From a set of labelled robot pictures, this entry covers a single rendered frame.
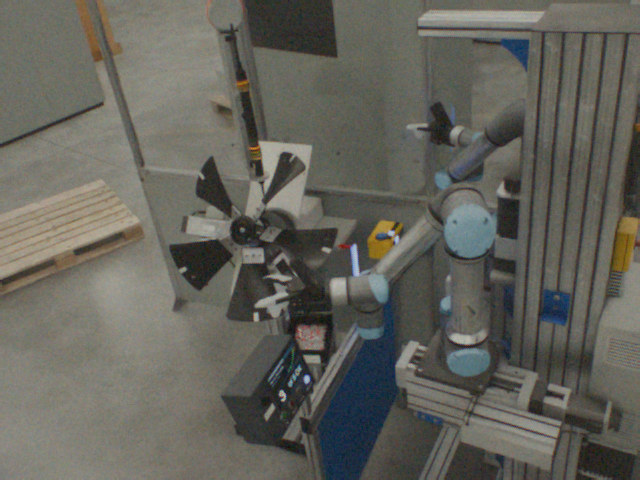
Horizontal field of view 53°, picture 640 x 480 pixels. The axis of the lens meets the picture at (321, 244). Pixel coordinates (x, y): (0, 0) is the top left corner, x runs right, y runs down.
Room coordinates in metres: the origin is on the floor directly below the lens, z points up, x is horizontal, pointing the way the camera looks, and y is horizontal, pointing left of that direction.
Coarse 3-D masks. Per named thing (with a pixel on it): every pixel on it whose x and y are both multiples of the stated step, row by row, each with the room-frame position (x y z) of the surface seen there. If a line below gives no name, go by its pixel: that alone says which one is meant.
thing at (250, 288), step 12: (252, 264) 2.08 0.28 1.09; (264, 264) 2.09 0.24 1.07; (240, 276) 2.04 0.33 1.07; (252, 276) 2.04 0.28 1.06; (264, 276) 2.06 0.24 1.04; (240, 288) 2.01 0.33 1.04; (252, 288) 2.01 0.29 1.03; (264, 288) 2.02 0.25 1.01; (240, 300) 1.98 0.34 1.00; (252, 300) 1.98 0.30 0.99; (228, 312) 1.95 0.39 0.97; (240, 312) 1.95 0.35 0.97; (252, 312) 1.95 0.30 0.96; (264, 312) 1.95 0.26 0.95
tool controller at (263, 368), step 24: (264, 336) 1.48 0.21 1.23; (288, 336) 1.44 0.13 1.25; (264, 360) 1.36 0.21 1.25; (288, 360) 1.37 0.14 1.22; (240, 384) 1.28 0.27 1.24; (264, 384) 1.27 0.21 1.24; (288, 384) 1.33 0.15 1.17; (312, 384) 1.40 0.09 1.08; (240, 408) 1.23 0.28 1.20; (264, 408) 1.23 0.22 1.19; (288, 408) 1.29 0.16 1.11; (264, 432) 1.21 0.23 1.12
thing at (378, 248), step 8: (384, 224) 2.27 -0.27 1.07; (392, 224) 2.26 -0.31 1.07; (400, 224) 2.25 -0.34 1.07; (376, 232) 2.22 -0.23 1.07; (368, 240) 2.17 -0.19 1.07; (376, 240) 2.16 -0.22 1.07; (384, 240) 2.15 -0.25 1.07; (392, 240) 2.15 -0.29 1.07; (376, 248) 2.15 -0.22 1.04; (384, 248) 2.14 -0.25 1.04; (376, 256) 2.15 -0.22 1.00
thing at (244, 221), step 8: (240, 216) 2.17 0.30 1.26; (248, 216) 2.15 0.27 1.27; (232, 224) 2.16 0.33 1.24; (240, 224) 2.15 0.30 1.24; (248, 224) 2.14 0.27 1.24; (256, 224) 2.13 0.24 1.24; (264, 224) 2.21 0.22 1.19; (232, 232) 2.14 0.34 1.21; (240, 232) 2.14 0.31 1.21; (248, 232) 2.11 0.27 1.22; (232, 240) 2.12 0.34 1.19; (240, 240) 2.11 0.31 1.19; (248, 240) 2.09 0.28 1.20; (256, 240) 2.11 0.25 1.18; (264, 248) 2.15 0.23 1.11
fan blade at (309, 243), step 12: (324, 228) 2.11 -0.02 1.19; (336, 228) 2.10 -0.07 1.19; (276, 240) 2.08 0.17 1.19; (288, 240) 2.07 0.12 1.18; (300, 240) 2.06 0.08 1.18; (312, 240) 2.06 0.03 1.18; (288, 252) 2.01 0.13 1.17; (300, 252) 2.01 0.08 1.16; (312, 252) 2.00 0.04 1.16; (324, 252) 1.99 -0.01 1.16; (312, 264) 1.95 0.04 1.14
